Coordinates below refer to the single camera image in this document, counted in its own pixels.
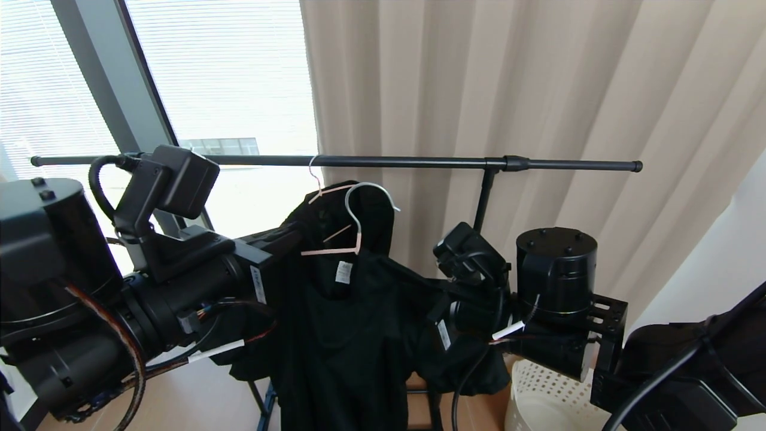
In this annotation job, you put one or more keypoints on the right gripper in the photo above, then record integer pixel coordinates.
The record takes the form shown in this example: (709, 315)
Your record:
(473, 317)

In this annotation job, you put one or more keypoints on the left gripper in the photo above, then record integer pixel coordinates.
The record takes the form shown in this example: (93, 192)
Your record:
(203, 293)

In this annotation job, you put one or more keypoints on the black garment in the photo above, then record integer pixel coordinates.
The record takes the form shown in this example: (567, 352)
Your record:
(359, 347)

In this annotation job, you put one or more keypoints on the black shorts with white logo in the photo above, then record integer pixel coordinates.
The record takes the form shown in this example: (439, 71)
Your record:
(371, 221)

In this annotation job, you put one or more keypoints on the pink clothes hanger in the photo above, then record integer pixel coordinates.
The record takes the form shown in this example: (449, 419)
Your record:
(329, 191)
(353, 239)

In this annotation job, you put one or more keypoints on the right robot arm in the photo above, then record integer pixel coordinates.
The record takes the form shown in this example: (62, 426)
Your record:
(556, 281)

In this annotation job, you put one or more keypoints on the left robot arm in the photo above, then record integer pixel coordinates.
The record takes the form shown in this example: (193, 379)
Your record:
(54, 287)

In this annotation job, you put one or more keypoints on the white laundry basket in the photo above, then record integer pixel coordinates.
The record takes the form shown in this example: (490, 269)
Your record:
(544, 401)

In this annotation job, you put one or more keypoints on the black clothes rack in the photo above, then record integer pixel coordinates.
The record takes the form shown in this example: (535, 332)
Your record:
(449, 162)

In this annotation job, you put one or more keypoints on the window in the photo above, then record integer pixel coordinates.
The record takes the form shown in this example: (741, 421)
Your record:
(227, 72)

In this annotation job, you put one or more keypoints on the beige curtain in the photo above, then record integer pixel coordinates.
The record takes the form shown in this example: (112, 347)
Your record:
(538, 90)

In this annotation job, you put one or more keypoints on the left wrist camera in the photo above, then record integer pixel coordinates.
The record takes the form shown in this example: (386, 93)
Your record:
(173, 179)

